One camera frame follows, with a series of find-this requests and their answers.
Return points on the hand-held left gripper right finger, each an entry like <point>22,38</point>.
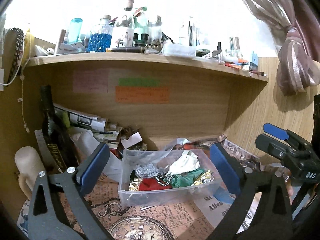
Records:
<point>225,170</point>

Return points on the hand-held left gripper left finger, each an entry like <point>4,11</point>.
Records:
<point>95,166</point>

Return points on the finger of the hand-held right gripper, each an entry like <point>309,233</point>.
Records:
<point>275,130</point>
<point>268,145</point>

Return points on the gold patterned cloth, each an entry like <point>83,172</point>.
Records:
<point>202,178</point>

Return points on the white cloth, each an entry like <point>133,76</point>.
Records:
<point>186,161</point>

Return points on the green cloth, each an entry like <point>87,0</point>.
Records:
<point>186,178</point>

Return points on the silver metal scrubber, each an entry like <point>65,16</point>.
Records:
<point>146,171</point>

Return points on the red cloth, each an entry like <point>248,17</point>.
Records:
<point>152,186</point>

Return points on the clear plastic container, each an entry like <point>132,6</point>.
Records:
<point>162,197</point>

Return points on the person's right hand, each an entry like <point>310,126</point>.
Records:
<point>289,190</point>

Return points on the stack of magazines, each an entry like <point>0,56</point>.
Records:
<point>110,135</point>

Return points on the orange printed plastic bag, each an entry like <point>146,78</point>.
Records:
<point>195,145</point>

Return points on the small white cardboard box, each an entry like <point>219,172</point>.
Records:
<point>131,140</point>

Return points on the rolled newspapers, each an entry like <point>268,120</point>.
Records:
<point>80,118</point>

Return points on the dark wine bottle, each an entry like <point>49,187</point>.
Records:
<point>53,135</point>

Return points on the newspaper print mat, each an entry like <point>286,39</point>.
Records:
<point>175,215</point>

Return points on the orange tube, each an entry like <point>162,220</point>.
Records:
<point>242,61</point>

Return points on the pink sticky note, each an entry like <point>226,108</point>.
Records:
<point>90,81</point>

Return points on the orange sticky note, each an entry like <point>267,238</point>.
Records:
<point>142,94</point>

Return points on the pink striped curtain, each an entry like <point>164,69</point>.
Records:
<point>297,42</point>

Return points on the small glass jar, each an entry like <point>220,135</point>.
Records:
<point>234,46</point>

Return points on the green sticky note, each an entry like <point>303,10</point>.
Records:
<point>138,82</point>

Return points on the nail polish bottle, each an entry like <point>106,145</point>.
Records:
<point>219,46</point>

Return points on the wooden shelf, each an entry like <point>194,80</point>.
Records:
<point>125,61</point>

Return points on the brown pen tube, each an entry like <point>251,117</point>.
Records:
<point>125,50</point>

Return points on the translucent lidded plastic box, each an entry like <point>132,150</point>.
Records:
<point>178,50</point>

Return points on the glass jar of blue beads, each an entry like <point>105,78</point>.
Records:
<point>100,40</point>

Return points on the clear acrylic organizer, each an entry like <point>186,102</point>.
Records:
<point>190,32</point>

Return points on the teal plastic bottle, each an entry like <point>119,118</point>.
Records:
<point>75,30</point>

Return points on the braided headband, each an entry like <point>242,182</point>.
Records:
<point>16,52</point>

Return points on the clear bottle with cork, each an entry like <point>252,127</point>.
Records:
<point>123,30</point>

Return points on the clear bottle with silver cap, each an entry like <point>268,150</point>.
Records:
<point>155,31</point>

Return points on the green pump bottle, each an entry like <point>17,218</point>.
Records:
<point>141,25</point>

